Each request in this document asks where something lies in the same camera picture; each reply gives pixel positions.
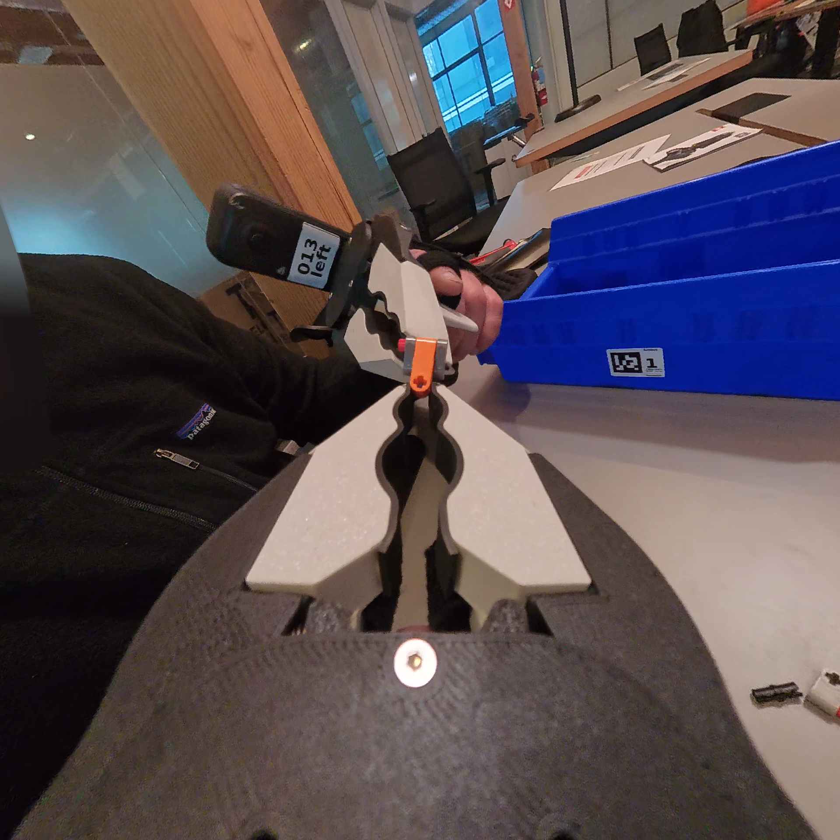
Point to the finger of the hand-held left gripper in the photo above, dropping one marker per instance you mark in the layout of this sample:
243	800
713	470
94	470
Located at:
407	295
374	348

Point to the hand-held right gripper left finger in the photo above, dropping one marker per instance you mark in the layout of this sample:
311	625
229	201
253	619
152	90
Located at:
321	525

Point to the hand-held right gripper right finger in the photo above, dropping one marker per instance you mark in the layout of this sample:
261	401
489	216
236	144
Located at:
518	525

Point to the orange connector piece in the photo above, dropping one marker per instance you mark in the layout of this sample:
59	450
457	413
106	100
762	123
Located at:
421	367

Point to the dark grey connector piece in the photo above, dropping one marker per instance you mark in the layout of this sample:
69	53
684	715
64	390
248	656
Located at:
443	358

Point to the person's left forearm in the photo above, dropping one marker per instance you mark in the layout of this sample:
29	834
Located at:
295	394

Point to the person's left hand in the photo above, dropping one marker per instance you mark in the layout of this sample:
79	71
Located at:
482	315

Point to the black office chair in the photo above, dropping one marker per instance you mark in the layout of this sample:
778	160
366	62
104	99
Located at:
433	177
701	29
653	49

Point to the black flat pouch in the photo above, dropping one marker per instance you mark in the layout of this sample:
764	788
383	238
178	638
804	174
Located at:
535	243

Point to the wooden pillar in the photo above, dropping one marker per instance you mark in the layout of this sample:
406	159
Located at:
197	98

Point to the paper sheet with red mark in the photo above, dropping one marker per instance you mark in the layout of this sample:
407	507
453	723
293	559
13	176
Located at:
610	164

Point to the red fire extinguisher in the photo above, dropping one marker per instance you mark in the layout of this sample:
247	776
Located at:
541	82

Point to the black pole stand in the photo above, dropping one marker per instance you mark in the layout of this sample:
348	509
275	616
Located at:
577	108

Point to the grey table with wood edge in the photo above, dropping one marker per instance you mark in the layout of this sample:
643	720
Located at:
623	111

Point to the blue plastic bin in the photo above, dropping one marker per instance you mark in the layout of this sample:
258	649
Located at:
722	315

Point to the small printed booklet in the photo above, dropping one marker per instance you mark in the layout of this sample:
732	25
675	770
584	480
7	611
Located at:
702	148

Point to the white printed papers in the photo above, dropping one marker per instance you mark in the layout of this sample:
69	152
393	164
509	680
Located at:
663	73

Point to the small white connector assembly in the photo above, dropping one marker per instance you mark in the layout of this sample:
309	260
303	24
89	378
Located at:
823	695

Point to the dark flat strip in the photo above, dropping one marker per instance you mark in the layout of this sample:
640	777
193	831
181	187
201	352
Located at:
787	134

